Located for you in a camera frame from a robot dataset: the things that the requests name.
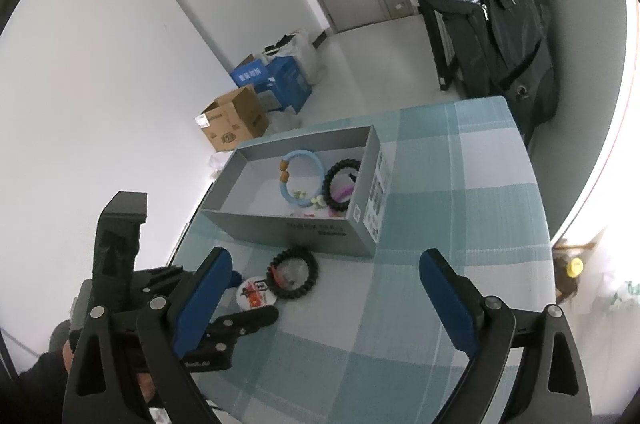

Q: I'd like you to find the white round badge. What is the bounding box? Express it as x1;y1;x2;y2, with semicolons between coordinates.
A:
236;277;277;307

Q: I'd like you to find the black metal rack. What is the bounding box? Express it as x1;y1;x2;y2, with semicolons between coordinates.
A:
420;0;463;92

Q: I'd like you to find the purple bracelet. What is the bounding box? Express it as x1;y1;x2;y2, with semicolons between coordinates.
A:
325;184;354;217

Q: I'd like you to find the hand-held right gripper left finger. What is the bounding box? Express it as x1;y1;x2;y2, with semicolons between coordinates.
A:
61;246;234;424

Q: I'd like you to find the black bead bracelet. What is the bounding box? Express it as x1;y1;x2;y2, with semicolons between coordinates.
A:
322;159;362;211
270;246;319;301

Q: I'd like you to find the white plastic bag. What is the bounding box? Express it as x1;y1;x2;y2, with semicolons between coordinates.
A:
585;271;640;320
260;28;321;87

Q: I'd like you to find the black jacket striped lining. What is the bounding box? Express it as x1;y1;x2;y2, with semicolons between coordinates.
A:
392;0;558;129

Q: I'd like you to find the dark bottle yellow cap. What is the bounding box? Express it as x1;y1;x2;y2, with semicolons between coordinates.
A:
555;254;586;299

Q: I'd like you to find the person's left forearm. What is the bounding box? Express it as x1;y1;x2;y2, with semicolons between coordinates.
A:
15;321;73;424

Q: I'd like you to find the brown cardboard box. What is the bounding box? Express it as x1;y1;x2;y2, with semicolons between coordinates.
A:
195;85;271;153

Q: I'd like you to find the grey cardboard box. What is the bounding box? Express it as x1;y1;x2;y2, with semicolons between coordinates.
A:
200;125;396;258

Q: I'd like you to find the blue printed box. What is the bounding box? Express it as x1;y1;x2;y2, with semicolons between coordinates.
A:
257;55;313;113

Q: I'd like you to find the open blue carton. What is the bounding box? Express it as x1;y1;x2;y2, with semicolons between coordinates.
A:
230;54;271;92

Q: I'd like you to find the light blue bracelet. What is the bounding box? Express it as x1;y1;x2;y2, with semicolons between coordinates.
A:
278;149;325;207

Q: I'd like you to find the clear plastic bag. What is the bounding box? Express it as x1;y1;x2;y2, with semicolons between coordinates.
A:
207;151;236;185

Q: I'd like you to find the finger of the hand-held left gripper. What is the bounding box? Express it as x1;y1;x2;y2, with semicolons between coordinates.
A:
200;304;279;340
131;266;244;305

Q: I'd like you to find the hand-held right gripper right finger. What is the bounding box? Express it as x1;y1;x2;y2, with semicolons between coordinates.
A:
419;248;592;424

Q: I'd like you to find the person's left hand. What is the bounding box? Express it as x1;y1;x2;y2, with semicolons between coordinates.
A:
134;371;161;407

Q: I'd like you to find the green plaid tablecloth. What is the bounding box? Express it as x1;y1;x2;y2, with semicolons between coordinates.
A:
167;96;557;424

